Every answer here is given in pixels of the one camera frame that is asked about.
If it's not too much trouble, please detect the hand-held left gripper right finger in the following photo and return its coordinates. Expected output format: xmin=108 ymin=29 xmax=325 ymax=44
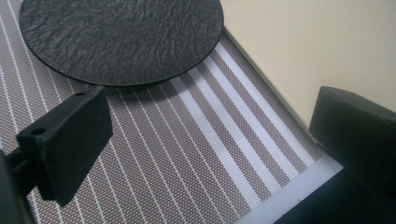
xmin=308 ymin=86 xmax=396 ymax=200

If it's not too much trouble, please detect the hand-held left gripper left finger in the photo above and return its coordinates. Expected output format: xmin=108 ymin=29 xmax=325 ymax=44
xmin=15 ymin=85 xmax=114 ymax=208

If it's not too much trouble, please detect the brown striped woven placemat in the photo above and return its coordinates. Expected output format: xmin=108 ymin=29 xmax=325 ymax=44
xmin=0 ymin=0 xmax=344 ymax=224

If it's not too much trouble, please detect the black slate round plate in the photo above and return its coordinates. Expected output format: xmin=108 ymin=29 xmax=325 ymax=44
xmin=19 ymin=0 xmax=225 ymax=87

